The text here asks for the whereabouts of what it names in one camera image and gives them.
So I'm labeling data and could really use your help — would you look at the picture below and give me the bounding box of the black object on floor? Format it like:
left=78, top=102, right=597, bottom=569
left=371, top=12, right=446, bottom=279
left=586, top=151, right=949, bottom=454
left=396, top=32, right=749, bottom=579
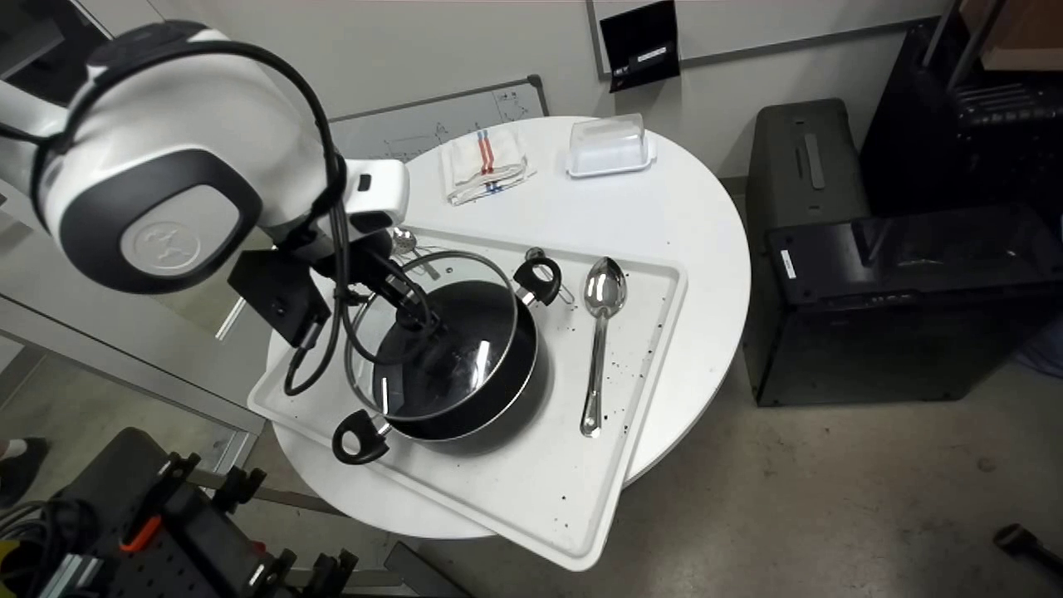
left=992, top=525, right=1063, bottom=576

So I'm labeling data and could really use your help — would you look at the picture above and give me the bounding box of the glass pot lid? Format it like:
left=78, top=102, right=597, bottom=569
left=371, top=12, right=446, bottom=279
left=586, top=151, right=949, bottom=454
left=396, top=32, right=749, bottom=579
left=344, top=248, right=529, bottom=422

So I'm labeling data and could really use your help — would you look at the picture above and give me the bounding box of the whiteboard leaning on wall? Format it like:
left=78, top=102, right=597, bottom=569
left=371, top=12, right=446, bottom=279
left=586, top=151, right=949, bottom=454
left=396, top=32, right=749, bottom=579
left=332, top=77, right=548, bottom=160

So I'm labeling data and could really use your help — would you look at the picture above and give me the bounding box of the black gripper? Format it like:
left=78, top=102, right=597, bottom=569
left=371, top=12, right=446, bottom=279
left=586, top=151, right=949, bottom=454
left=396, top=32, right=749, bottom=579
left=229, top=234, right=439, bottom=350

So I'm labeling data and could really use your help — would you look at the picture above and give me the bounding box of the black cooking pot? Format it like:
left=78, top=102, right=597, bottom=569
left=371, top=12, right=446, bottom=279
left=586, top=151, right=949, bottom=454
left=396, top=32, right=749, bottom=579
left=328, top=248, right=562, bottom=465

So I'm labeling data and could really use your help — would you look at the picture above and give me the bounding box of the black cabinet printer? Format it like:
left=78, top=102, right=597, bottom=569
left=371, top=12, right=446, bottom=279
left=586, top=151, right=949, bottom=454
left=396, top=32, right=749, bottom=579
left=748, top=99, right=1060, bottom=409

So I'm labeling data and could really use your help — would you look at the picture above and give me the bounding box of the black wall-mounted holder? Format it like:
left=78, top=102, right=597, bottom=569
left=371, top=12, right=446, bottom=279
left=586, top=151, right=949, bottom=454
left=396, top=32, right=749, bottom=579
left=601, top=0, right=681, bottom=90

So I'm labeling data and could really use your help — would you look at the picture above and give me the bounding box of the large steel serving spoon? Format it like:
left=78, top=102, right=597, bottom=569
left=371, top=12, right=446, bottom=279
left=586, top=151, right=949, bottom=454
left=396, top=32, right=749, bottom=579
left=577, top=256, right=628, bottom=434

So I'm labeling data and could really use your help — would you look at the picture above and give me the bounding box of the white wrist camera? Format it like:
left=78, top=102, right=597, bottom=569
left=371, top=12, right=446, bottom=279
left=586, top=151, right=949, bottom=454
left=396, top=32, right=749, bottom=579
left=342, top=160, right=407, bottom=234

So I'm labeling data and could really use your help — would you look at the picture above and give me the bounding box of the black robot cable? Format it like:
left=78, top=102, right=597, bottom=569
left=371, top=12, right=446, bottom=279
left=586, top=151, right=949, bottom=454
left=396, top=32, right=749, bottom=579
left=281, top=154, right=359, bottom=399

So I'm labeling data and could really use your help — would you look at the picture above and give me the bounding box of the small steel spoon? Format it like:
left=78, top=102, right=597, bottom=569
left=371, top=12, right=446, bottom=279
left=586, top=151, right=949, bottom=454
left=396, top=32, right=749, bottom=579
left=390, top=227, right=439, bottom=279

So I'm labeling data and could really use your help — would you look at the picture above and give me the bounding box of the white plastic tray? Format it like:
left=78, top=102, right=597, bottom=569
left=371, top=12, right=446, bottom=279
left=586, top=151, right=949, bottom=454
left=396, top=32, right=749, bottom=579
left=246, top=248, right=687, bottom=572

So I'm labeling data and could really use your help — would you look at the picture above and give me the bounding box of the clear plastic butter dish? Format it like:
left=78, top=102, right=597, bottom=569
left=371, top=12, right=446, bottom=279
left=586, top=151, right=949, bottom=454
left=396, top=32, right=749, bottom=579
left=563, top=114, right=658, bottom=181

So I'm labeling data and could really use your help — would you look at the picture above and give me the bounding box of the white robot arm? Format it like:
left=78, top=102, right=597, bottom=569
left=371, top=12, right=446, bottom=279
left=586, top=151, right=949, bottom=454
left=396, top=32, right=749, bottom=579
left=0, top=19, right=425, bottom=345

